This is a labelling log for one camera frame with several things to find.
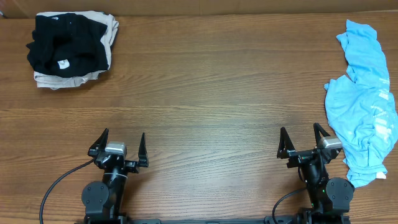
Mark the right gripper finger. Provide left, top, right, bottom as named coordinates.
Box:
left=313, top=123, right=330, bottom=146
left=278, top=127, right=295, bottom=152

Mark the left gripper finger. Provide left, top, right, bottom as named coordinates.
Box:
left=89, top=128, right=109, bottom=151
left=138, top=133, right=149, bottom=162

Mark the beige folded garment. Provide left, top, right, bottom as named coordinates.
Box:
left=34, top=11, right=119, bottom=90

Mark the black folded garment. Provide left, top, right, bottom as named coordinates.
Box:
left=27, top=13, right=108, bottom=78

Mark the light blue t-shirt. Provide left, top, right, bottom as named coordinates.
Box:
left=324, top=20, right=397, bottom=188

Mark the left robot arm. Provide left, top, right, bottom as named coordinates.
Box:
left=81, top=129, right=149, bottom=224

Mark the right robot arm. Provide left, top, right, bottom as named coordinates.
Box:
left=272, top=123, right=355, bottom=224

